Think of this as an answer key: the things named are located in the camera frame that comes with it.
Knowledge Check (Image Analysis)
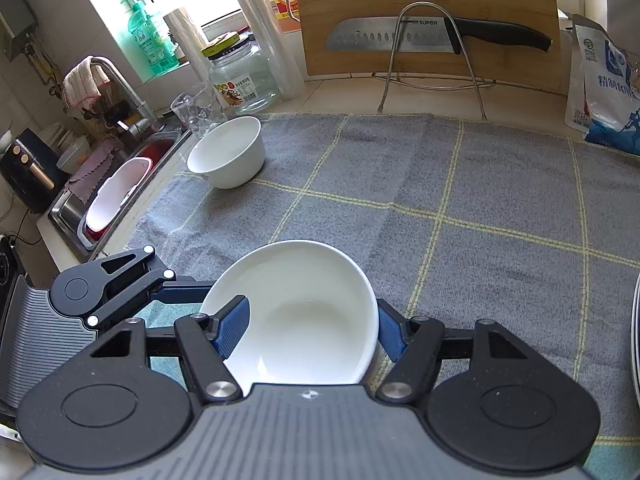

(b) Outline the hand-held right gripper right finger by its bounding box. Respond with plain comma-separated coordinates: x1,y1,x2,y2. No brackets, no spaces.
376,300,530,403

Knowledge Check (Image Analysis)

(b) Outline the clear plastic container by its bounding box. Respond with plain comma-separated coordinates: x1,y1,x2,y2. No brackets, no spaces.
55,135,91,173

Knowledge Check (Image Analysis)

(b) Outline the plastic bag roll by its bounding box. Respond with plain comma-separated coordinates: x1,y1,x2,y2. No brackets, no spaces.
164,7,216,86

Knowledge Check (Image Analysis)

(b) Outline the clear plastic wrap roll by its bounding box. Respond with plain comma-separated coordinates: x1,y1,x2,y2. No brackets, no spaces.
220,0,306,101

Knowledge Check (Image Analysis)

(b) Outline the white and blue salt bag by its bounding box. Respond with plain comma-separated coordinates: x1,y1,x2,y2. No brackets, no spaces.
565,14,640,156

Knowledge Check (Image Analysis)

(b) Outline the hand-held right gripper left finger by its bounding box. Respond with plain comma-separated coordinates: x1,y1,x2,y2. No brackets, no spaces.
90,296,251,403

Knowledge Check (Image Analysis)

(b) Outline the pink cloth on faucet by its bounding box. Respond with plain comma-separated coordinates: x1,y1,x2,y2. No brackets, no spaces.
62,56,108,111

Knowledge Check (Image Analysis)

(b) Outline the black handled kitchen knife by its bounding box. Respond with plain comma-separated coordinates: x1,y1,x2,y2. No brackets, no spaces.
326,16,553,56

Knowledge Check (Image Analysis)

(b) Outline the black air fryer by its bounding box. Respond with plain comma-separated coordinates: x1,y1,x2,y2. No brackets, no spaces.
0,127,57,213

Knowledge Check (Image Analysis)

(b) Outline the clear glass jar yellow lid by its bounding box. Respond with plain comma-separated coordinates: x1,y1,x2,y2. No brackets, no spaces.
201,32,282,115

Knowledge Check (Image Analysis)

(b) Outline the black induction cooker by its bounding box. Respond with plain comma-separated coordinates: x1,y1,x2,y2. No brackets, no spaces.
0,235,26,286

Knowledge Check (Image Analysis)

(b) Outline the grey checked dish towel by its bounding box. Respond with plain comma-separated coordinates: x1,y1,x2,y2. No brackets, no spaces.
115,112,640,480

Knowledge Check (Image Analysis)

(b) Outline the clear drinking glass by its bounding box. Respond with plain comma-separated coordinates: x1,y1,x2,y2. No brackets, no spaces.
170,82,226,136

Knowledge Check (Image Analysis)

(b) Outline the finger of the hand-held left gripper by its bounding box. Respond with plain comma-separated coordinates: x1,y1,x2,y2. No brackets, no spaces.
86,246,217,329

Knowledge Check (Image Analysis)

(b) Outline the purple dish rag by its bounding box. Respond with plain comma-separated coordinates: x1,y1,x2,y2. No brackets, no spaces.
67,139,123,201

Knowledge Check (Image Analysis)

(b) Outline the metal sink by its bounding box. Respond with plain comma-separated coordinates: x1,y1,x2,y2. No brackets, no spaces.
47,127,193,261

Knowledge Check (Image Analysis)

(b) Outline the metal faucet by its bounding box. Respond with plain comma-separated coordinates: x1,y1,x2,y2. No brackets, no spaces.
90,56,161,136

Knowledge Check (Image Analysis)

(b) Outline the plain white bowl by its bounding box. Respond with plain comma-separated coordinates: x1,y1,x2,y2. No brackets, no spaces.
198,240,379,390
186,116,266,190

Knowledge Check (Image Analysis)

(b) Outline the grey wall box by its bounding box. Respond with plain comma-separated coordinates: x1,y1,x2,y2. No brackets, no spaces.
0,0,38,61

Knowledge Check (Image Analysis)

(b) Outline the red and white basin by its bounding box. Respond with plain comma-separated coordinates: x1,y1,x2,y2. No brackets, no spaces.
82,156,153,243

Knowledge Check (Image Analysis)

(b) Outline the metal wire rack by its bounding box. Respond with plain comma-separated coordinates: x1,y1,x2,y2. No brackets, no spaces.
372,2,496,121

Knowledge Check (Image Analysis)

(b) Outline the green dish soap bottle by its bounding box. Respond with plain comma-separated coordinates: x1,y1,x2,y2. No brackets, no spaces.
120,0,178,78

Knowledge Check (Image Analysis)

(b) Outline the plain white plate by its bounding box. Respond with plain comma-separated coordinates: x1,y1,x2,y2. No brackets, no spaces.
631,280,640,401

